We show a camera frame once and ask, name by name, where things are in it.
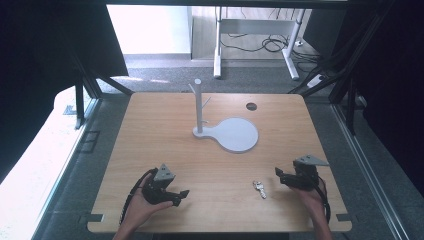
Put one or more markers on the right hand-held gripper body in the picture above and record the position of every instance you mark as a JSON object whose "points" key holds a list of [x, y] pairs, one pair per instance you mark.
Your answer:
{"points": [[306, 176]]}

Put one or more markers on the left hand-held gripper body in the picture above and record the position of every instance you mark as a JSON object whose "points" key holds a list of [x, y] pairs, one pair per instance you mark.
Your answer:
{"points": [[159, 191]]}

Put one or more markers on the silver key bunch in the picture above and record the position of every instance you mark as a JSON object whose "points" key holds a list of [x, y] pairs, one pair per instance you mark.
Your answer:
{"points": [[260, 189]]}

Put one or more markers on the person's right hand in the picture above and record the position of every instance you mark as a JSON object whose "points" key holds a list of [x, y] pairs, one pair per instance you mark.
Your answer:
{"points": [[313, 201]]}

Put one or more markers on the person's left hand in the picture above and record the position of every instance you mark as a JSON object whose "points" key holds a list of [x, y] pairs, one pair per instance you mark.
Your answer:
{"points": [[140, 211]]}

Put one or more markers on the white key stand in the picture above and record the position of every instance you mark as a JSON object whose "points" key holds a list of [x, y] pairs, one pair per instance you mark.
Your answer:
{"points": [[235, 135]]}

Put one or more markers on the white power strip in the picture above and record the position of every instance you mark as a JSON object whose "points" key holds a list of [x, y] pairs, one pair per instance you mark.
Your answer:
{"points": [[315, 81]]}

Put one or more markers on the black curtain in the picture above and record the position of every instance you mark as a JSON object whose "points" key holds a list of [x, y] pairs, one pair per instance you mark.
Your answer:
{"points": [[393, 66], [40, 50]]}

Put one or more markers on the aluminium rail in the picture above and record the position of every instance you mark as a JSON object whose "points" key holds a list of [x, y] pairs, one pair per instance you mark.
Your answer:
{"points": [[370, 173]]}

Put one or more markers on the black metal frame strut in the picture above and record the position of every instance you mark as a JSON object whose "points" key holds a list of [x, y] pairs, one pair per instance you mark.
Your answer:
{"points": [[79, 100], [350, 100]]}

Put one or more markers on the white desk frame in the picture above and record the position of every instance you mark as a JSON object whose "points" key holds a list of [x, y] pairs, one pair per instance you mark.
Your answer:
{"points": [[256, 26]]}

